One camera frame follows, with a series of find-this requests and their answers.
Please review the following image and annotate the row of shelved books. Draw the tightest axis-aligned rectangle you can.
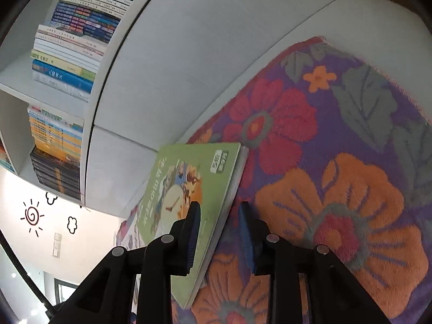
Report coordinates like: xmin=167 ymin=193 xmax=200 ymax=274
xmin=1 ymin=0 xmax=134 ymax=202

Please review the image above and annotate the light green illustrated book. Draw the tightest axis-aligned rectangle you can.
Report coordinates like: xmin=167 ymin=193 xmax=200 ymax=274
xmin=138 ymin=143 xmax=249 ymax=309

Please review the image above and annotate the floral woven tablecloth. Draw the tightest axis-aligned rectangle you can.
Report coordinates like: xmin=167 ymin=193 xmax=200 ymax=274
xmin=171 ymin=37 xmax=431 ymax=323

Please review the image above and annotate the white monkey mythology book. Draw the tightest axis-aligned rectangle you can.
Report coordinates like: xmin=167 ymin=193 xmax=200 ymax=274
xmin=116 ymin=205 xmax=144 ymax=250

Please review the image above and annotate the white bookshelf cabinet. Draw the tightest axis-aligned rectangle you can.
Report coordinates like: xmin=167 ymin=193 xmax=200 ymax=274
xmin=1 ymin=0 xmax=336 ymax=216

